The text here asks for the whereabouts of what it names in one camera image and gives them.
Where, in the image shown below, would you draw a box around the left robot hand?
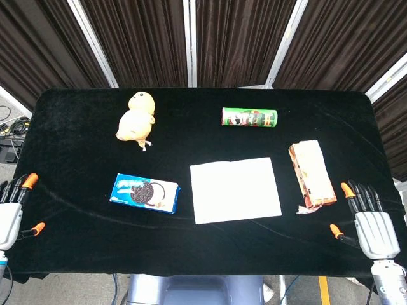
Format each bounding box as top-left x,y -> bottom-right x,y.
0,172 -> 46,252

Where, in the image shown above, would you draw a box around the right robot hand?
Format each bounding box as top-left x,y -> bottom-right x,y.
329,179 -> 401,261

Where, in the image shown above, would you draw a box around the white book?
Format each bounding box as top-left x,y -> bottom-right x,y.
190,156 -> 283,225

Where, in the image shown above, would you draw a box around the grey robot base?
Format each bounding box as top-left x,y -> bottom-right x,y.
127,274 -> 265,305

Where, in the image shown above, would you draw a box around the yellow floor tape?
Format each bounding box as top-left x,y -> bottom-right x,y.
318,276 -> 331,305

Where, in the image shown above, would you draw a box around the orange white snack box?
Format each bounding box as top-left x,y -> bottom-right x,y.
288,140 -> 338,214

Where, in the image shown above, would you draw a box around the blue Oreo cookie box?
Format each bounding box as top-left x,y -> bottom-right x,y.
109,173 -> 181,215

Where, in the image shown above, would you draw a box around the yellow plush duck toy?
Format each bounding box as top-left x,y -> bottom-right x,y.
115,91 -> 156,152

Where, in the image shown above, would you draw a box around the green chips can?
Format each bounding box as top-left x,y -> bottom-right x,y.
221,107 -> 279,128

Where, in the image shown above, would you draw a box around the black velvet tablecloth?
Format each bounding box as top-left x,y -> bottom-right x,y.
0,87 -> 407,285

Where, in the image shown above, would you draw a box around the brown curtain screen panels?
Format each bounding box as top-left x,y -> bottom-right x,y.
0,0 -> 407,182

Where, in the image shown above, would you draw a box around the black cables on floor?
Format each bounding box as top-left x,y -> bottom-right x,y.
0,105 -> 32,163

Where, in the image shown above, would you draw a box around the blue cable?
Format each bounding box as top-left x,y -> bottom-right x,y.
111,273 -> 119,305

